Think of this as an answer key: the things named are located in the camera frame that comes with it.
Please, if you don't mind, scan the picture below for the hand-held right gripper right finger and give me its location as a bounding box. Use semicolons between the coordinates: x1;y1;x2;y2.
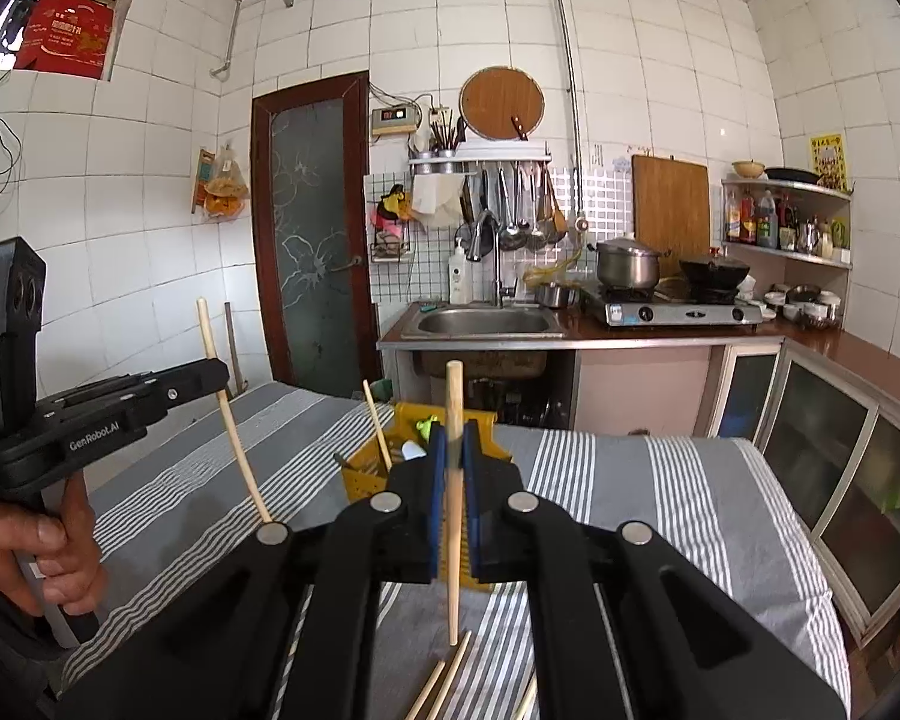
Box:
461;420;848;720

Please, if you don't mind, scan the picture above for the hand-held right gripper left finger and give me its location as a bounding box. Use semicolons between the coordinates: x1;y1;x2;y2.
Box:
56;420;451;720

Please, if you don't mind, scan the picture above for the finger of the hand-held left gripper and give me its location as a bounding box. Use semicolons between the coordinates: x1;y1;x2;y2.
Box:
34;357;231;436

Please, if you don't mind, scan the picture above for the pale wooden chopstick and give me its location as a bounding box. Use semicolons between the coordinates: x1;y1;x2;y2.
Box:
446;360;466;646
196;298;273;526

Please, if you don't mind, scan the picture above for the yellow plastic utensil holder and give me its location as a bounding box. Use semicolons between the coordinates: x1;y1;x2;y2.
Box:
334;401;515;590

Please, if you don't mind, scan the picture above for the set of wooden chopsticks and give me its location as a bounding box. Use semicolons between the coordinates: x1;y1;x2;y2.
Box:
285;379;541;720

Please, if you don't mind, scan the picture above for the cup of dark utensils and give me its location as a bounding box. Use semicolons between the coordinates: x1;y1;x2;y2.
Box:
425;109;467;155

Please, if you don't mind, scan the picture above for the person's left hand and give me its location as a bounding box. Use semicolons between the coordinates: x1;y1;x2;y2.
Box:
0;476;107;616

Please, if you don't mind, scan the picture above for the wooden stick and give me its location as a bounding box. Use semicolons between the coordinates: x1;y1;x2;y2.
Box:
223;301;242;398

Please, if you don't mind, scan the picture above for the steel kitchen sink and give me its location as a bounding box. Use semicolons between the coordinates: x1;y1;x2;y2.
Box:
379;302;571;350

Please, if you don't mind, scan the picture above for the grey striped tablecloth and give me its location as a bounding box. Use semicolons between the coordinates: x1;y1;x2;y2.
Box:
41;379;852;720

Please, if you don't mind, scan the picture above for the brown frosted glass door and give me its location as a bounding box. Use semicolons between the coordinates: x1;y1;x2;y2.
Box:
251;71;372;398

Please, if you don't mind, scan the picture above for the plastic bag with orange contents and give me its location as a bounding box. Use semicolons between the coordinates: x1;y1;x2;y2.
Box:
202;146;251;220

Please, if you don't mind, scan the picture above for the white soap pump bottle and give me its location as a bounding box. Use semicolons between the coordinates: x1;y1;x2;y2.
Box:
448;238;473;306

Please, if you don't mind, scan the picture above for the steel sink faucet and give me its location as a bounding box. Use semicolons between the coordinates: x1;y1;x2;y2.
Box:
469;210;518;308

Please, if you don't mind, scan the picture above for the steel gas stove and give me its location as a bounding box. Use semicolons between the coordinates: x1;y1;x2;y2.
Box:
585;289;766;327

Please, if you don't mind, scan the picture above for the steel cooking pot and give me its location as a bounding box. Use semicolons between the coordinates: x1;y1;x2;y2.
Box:
594;236;672;291

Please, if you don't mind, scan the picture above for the row of hanging metal ladles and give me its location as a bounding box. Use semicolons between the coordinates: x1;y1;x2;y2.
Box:
461;165;571;252

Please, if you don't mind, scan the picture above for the white hanging cloth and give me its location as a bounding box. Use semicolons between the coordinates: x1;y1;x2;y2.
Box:
411;174;466;227

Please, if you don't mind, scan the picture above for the red cardboard box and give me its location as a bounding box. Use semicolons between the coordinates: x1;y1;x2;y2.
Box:
13;0;117;80

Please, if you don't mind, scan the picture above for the black wok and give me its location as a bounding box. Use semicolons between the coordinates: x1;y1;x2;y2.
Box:
679;255;752;292

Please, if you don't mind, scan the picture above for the kitchen counter cabinet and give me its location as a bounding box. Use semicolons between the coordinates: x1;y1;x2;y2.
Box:
379;319;900;646

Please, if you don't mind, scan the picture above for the rectangular wooden cutting board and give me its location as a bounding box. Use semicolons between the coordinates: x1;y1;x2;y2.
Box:
631;154;712;260

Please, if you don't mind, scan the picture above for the cluster of small bowls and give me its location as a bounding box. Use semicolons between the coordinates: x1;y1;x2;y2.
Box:
763;281;845;331

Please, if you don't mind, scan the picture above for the round bamboo board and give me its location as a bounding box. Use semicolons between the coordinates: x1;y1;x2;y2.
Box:
459;66;545;140

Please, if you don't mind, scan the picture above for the row of condiment bottles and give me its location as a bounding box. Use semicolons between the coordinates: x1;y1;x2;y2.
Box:
724;187;850;256

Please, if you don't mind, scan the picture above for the white corner shelf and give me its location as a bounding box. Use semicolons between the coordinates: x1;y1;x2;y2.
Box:
722;176;854;271

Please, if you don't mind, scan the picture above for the orange green wall card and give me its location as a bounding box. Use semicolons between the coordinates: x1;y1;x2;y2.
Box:
191;148;217;215

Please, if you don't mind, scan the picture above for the small wire basket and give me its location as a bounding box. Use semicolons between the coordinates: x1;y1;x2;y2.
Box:
370;229;413;263

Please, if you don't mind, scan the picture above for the white wall rack shelf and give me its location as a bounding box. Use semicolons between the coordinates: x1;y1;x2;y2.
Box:
407;150;552;177

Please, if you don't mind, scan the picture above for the beige wall control box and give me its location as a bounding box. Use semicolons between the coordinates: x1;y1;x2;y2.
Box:
371;106;423;137

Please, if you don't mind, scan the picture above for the grey bent wall pipe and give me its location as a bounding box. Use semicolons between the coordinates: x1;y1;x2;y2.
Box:
210;0;297;82

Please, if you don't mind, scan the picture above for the grey vertical wall pipe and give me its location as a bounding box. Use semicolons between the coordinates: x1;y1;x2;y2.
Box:
506;0;590;233

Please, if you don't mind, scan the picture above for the yellow wall poster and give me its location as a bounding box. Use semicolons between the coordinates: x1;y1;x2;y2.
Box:
808;133;848;192

